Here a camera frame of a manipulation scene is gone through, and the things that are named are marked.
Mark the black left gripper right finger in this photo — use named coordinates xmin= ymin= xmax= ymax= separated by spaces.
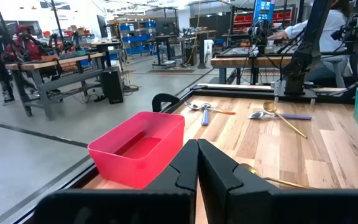
xmin=197 ymin=139 xmax=358 ymax=224

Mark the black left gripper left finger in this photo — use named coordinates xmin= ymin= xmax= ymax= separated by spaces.
xmin=32 ymin=139 xmax=200 ymax=224

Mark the purple-handled silver spoon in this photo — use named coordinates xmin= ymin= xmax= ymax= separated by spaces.
xmin=247 ymin=111 xmax=313 ymax=121
xmin=200 ymin=103 xmax=213 ymax=126

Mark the gold spoon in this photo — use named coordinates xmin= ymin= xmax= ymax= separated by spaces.
xmin=239 ymin=162 xmax=310 ymax=190
xmin=262 ymin=101 xmax=308 ymax=139

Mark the pink plastic bin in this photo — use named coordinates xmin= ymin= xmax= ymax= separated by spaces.
xmin=87 ymin=111 xmax=186 ymax=190

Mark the black table clamp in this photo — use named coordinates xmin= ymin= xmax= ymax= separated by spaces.
xmin=152 ymin=93 xmax=181 ymax=113

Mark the black computer tower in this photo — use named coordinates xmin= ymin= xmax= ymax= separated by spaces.
xmin=101 ymin=66 xmax=125 ymax=105

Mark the black floor mat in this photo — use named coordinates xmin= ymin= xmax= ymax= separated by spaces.
xmin=146 ymin=68 xmax=196 ymax=75

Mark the wood-edged work table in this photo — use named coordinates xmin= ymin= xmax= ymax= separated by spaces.
xmin=209 ymin=55 xmax=293 ymax=85

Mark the white box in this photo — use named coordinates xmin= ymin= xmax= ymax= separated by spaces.
xmin=203 ymin=39 xmax=214 ymax=60

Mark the black standing desk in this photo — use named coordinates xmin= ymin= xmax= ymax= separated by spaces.
xmin=147 ymin=33 xmax=180 ymax=68

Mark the blue bin storage shelf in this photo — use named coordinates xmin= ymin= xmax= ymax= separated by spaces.
xmin=116 ymin=18 xmax=158 ymax=57

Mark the black background robot gripper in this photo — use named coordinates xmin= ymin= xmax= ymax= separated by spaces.
xmin=330 ymin=12 xmax=358 ymax=44
xmin=247 ymin=19 xmax=270 ymax=58

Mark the wood-top grey workbench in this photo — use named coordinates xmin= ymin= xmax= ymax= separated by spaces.
xmin=4 ymin=52 xmax=105 ymax=121

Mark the red bin storage shelf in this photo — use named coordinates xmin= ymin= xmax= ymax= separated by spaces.
xmin=232 ymin=11 xmax=293 ymax=31

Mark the blue lit screen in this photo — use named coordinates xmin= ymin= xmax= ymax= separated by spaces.
xmin=252 ymin=0 xmax=276 ymax=23

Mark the orange-handled silver spoon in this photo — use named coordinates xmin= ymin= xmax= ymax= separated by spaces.
xmin=183 ymin=101 xmax=236 ymax=115

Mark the black metal table frame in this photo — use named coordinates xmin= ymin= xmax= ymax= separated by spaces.
xmin=20 ymin=82 xmax=358 ymax=224

